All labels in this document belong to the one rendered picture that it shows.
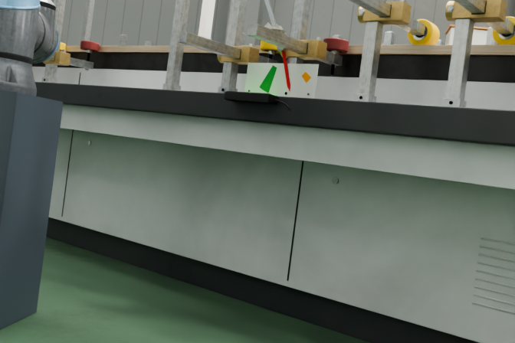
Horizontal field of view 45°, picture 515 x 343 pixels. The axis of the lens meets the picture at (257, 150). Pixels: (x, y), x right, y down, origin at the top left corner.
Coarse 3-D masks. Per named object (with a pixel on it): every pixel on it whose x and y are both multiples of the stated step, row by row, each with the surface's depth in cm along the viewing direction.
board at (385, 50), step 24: (72, 48) 287; (120, 48) 266; (144, 48) 257; (168, 48) 248; (192, 48) 239; (360, 48) 194; (384, 48) 189; (408, 48) 184; (432, 48) 180; (480, 48) 171; (504, 48) 167
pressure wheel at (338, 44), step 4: (324, 40) 194; (328, 40) 193; (332, 40) 192; (336, 40) 191; (340, 40) 192; (344, 40) 192; (328, 44) 192; (332, 44) 192; (336, 44) 191; (340, 44) 192; (344, 44) 192; (348, 44) 194; (328, 48) 192; (332, 48) 192; (336, 48) 191; (340, 48) 192; (344, 48) 192; (332, 52) 194; (336, 52) 194; (340, 52) 197; (344, 52) 195; (332, 64) 195; (332, 68) 195; (332, 72) 195
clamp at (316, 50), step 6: (306, 42) 181; (312, 42) 180; (318, 42) 179; (324, 42) 181; (312, 48) 180; (318, 48) 179; (324, 48) 182; (288, 54) 185; (294, 54) 183; (300, 54) 182; (306, 54) 181; (312, 54) 180; (318, 54) 179; (324, 54) 182
